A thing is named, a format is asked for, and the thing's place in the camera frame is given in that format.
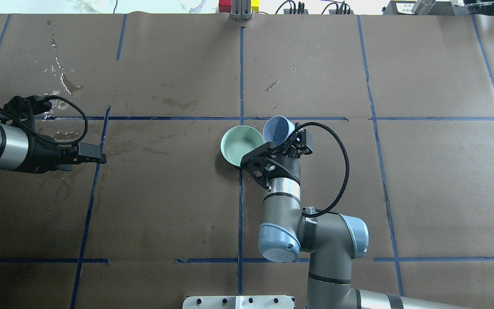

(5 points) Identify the black power connector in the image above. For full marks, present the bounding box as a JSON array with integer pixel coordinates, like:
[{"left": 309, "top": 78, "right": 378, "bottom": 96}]
[
  {"left": 321, "top": 0, "right": 354, "bottom": 15},
  {"left": 274, "top": 0, "right": 309, "bottom": 15}
]

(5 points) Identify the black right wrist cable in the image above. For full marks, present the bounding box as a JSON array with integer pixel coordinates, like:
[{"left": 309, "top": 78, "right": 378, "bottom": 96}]
[{"left": 298, "top": 122, "right": 350, "bottom": 218}]

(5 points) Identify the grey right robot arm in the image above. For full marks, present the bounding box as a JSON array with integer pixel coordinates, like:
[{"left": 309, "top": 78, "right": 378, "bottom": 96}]
[{"left": 241, "top": 117, "right": 453, "bottom": 309}]

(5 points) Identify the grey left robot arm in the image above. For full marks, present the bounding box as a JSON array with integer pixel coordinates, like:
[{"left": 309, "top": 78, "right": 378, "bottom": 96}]
[{"left": 0, "top": 112, "right": 107, "bottom": 207}]

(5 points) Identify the aluminium camera post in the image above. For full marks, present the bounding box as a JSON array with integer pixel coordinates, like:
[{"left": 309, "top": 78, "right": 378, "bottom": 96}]
[{"left": 231, "top": 0, "right": 253, "bottom": 20}]

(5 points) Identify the blue plastic cup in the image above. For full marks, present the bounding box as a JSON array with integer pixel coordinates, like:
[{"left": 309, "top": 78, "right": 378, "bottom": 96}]
[{"left": 262, "top": 115, "right": 295, "bottom": 146}]

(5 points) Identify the black power connector left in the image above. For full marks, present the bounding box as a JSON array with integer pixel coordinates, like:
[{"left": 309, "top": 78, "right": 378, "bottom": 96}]
[{"left": 274, "top": 0, "right": 309, "bottom": 15}]

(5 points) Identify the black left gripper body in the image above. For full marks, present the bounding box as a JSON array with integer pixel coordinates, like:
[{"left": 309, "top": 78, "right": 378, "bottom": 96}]
[{"left": 26, "top": 131, "right": 79, "bottom": 174}]

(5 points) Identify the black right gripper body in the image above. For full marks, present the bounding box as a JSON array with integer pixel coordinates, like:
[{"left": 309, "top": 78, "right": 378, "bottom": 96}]
[{"left": 241, "top": 123, "right": 313, "bottom": 189}]

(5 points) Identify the yellow block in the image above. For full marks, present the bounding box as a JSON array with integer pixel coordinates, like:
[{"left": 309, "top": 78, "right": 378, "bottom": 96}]
[{"left": 250, "top": 0, "right": 261, "bottom": 12}]

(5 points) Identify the mint green bowl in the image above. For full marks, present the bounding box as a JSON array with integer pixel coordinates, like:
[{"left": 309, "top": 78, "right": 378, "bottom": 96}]
[{"left": 221, "top": 125, "right": 263, "bottom": 167}]

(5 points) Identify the black power connector right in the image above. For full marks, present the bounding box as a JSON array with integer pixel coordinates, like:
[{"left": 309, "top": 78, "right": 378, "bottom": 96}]
[{"left": 321, "top": 0, "right": 354, "bottom": 15}]

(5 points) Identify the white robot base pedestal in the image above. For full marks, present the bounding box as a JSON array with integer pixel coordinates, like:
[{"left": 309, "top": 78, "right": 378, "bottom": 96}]
[{"left": 182, "top": 295, "right": 295, "bottom": 309}]

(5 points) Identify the red block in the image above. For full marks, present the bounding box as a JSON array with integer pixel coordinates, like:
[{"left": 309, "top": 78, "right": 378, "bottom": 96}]
[{"left": 218, "top": 0, "right": 232, "bottom": 13}]

